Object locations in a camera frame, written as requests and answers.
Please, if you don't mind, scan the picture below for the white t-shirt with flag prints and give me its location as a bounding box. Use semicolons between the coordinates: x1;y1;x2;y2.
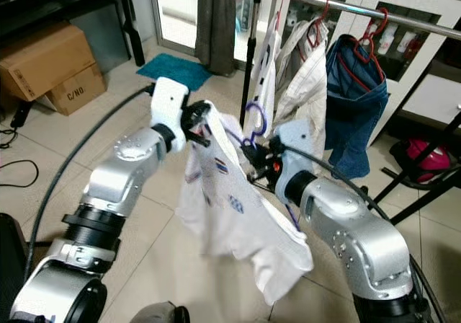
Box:
176;99;314;306

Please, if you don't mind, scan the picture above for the red velvet hanger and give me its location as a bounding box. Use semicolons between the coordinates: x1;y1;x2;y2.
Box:
335;7;390;93
306;0;332;50
274;0;289;32

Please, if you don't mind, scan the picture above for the cardboard box printed C/NO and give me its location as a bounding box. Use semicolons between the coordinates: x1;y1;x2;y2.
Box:
45;62;109;116

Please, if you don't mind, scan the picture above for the grey robot foot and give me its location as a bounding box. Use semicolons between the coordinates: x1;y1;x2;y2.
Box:
128;300;192;323

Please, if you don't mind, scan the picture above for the large plain cardboard box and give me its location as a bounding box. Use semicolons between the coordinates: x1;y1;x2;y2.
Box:
0;22;98;100

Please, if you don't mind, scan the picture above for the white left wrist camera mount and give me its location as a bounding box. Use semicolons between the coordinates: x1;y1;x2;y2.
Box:
150;76;192;151

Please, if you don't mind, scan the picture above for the black looped cable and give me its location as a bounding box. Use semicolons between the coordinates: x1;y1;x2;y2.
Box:
0;125;41;190

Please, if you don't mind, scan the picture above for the dark grey flat panel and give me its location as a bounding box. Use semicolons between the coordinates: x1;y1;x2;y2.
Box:
72;6;134;71

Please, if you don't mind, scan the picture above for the black power adapter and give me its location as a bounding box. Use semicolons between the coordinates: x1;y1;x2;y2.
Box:
11;99;33;129

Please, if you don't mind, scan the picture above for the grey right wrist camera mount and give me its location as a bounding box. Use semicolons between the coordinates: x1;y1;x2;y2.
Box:
274;119;318;205

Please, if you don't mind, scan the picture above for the black chair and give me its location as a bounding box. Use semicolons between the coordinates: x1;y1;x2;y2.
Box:
0;211;30;323

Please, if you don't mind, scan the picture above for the white framed glass door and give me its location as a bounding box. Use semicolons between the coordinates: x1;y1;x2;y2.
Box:
150;0;253;64

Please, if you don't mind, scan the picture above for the teal floor mat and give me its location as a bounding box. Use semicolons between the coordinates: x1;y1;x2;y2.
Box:
135;53;213;92

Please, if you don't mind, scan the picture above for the dark grey curtain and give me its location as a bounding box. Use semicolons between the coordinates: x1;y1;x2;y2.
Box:
194;0;237;77

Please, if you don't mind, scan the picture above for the black clothes rack silver bar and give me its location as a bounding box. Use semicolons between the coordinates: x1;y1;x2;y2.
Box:
239;0;461;226

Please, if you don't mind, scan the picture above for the plain white hanging garment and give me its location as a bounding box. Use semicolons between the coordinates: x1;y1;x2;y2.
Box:
259;13;283;140

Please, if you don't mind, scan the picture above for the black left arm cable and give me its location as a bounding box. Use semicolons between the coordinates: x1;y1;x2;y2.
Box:
25;83;158;284

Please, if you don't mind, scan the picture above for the purple velvet hanger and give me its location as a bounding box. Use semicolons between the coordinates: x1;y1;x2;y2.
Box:
223;101;302;231

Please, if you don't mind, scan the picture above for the blue denim garment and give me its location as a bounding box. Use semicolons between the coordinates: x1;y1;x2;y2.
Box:
323;33;390;181

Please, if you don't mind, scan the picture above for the white garment with dark stitching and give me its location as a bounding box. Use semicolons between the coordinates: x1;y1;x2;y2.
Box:
274;17;331;133

